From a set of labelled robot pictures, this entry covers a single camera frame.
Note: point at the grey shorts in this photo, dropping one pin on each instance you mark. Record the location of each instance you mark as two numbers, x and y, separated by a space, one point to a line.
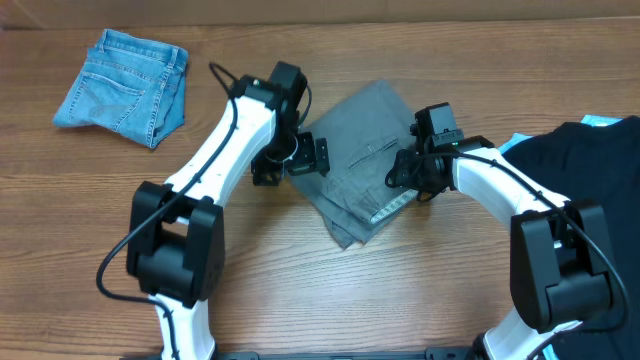
363 132

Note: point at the light blue garment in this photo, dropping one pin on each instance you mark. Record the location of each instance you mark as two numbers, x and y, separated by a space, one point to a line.
596 158

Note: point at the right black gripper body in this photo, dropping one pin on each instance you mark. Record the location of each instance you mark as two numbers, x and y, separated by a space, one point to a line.
401 171

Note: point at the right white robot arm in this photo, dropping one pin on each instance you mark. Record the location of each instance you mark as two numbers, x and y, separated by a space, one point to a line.
560 273

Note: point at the black t-shirt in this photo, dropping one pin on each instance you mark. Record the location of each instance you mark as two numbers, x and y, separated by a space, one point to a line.
622 344

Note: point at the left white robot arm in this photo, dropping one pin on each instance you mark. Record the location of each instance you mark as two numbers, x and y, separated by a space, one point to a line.
176 247

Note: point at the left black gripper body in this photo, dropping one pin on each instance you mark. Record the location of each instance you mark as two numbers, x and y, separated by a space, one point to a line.
288 153

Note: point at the folded blue denim shorts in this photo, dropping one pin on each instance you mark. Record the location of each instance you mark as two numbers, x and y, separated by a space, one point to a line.
131 86

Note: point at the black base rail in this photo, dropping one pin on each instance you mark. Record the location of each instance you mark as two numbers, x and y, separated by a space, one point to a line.
340 356

